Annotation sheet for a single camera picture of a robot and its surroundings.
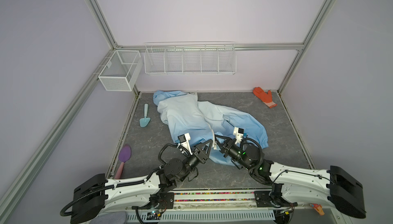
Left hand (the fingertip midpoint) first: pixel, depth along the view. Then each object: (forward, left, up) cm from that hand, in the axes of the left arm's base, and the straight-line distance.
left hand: (213, 144), depth 66 cm
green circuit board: (-22, +30, -28) cm, 46 cm away
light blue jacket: (+23, +2, -17) cm, 29 cm away
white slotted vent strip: (-22, +35, -25) cm, 48 cm away
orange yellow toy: (-25, -47, -22) cm, 58 cm away
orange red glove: (+47, -48, -26) cm, 72 cm away
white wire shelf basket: (+64, +9, +1) cm, 64 cm away
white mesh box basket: (+58, +56, -2) cm, 81 cm away
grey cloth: (-22, +48, -23) cm, 57 cm away
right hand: (+3, 0, 0) cm, 3 cm away
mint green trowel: (+31, +43, -25) cm, 58 cm away
